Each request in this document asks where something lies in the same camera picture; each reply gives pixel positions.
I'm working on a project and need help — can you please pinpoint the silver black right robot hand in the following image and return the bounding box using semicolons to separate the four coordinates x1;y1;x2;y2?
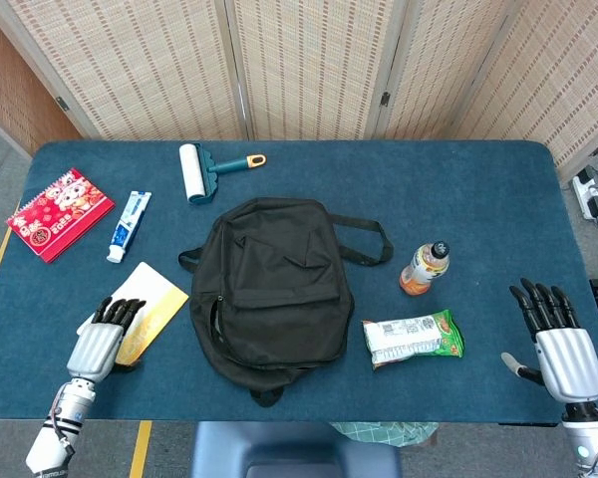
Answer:
500;278;598;404

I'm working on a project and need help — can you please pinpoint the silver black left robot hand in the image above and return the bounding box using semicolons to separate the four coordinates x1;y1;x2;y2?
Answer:
66;296;148;384

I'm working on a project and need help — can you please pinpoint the yellow white booklet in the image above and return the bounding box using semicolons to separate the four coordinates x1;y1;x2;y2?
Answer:
76;261;190;368

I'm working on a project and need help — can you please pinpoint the black fabric backpack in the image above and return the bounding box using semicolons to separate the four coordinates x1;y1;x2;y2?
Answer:
177;196;395;408

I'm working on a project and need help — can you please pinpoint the blue white toothpaste tube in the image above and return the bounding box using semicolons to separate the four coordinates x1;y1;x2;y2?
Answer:
106;190;152;264

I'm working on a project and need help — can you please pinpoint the red spiral desk calendar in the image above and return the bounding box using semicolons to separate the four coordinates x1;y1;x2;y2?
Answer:
5;167;117;264

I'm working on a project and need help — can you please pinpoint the green white snack packet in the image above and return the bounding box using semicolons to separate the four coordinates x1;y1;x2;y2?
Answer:
362;309;465;371

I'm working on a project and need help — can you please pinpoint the white power strip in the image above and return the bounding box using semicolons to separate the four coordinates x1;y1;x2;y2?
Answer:
571;166;598;221

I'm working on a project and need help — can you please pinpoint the orange drink bottle black cap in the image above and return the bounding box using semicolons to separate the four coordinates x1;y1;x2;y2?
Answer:
399;240;451;297

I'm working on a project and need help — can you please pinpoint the blue table cloth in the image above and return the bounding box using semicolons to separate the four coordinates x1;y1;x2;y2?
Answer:
0;139;598;424

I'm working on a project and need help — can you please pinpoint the green checked cloth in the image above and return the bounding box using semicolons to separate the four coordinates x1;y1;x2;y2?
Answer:
328;421;440;448

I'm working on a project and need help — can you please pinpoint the teal lint roller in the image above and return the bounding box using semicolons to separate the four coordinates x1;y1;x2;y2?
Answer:
178;142;268;206

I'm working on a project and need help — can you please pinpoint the dark blue chair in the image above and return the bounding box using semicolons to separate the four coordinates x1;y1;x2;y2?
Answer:
192;420;403;478

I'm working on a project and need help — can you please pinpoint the woven folding screen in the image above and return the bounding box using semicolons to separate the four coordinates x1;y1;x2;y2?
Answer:
0;0;598;168

